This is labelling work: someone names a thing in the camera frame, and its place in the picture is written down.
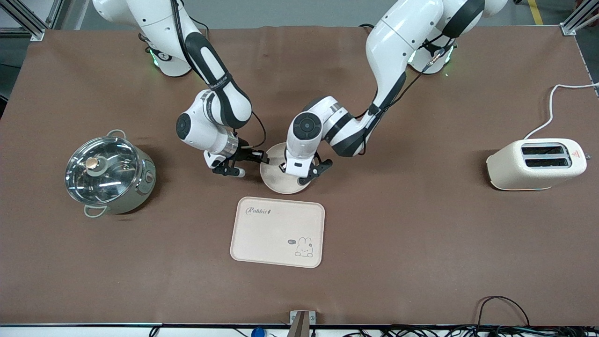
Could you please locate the round cream plate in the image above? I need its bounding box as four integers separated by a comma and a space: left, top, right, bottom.
260, 143, 315, 195

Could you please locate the cream rabbit print tray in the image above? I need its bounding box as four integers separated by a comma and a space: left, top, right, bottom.
230, 197, 325, 269

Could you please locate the pale green electric pot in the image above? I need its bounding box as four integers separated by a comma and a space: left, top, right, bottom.
64, 130, 156, 218

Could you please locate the brown table mat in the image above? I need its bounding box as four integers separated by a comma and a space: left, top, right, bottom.
0, 24, 599, 327

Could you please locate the glass pot lid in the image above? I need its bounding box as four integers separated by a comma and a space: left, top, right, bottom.
65, 136, 141, 206

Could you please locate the cream two-slot toaster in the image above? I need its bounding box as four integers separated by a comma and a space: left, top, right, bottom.
486, 138, 591, 191

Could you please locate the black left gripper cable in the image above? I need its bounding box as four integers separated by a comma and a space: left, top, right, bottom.
357, 35, 455, 118

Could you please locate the grey metal camera bracket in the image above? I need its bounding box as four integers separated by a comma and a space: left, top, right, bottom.
289, 310, 316, 337

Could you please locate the black cable bundle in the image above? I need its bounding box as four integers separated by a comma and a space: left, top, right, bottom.
342, 325, 599, 337

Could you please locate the black looped cable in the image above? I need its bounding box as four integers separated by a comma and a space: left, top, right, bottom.
476, 296, 530, 328

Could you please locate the white toaster power cable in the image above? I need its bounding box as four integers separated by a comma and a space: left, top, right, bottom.
523, 82, 599, 140

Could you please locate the aluminium frame profile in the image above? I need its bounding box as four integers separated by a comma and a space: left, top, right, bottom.
559, 0, 599, 36
0, 0, 64, 41

